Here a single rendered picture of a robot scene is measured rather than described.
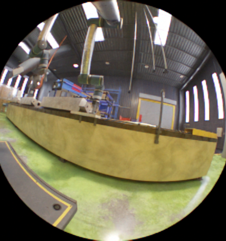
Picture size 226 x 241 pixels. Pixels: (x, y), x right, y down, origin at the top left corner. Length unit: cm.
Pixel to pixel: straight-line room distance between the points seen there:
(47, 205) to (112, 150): 84
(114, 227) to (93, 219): 17
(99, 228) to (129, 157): 79
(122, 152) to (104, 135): 29
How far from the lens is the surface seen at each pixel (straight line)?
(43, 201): 49
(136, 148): 100
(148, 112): 1176
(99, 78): 91
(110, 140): 99
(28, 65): 837
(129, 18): 934
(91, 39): 103
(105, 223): 81
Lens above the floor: 74
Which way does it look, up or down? 2 degrees up
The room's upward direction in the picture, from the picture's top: 10 degrees clockwise
